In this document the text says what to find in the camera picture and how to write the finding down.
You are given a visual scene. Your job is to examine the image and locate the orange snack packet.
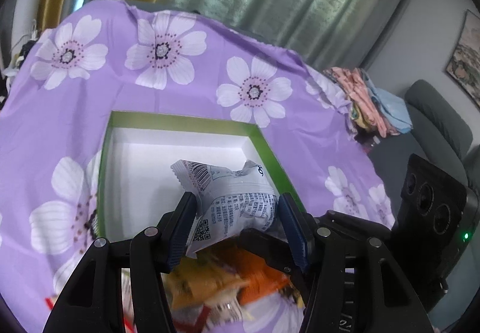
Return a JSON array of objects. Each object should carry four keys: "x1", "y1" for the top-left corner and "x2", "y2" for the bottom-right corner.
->
[{"x1": 220, "y1": 245, "x2": 292, "y2": 306}]

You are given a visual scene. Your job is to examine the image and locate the white grey snack packet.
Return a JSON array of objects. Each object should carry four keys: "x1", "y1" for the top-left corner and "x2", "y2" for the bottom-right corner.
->
[{"x1": 171, "y1": 159, "x2": 278, "y2": 258}]

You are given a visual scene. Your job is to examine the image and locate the yellow snack packet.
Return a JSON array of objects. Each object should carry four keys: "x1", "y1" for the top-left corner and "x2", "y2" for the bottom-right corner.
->
[{"x1": 163, "y1": 252, "x2": 249, "y2": 310}]

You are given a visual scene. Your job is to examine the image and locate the green cardboard box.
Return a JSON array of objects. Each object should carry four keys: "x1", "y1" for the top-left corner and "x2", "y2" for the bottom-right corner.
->
[{"x1": 97, "y1": 111, "x2": 300, "y2": 241}]

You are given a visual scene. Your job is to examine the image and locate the grey sofa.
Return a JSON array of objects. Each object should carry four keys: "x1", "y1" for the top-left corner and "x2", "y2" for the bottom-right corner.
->
[{"x1": 368, "y1": 80, "x2": 473, "y2": 215}]

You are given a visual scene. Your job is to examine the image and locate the pile of folded clothes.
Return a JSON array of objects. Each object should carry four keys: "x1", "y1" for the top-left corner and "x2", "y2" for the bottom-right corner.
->
[{"x1": 322, "y1": 67, "x2": 413, "y2": 138}]

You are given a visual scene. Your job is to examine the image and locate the purple floral tablecloth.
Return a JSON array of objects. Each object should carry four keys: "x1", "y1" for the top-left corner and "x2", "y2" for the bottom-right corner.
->
[{"x1": 1, "y1": 0, "x2": 394, "y2": 332}]

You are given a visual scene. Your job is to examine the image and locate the framed wall painting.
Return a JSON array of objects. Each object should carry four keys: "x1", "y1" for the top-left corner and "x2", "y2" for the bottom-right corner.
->
[{"x1": 446, "y1": 10, "x2": 480, "y2": 106}]

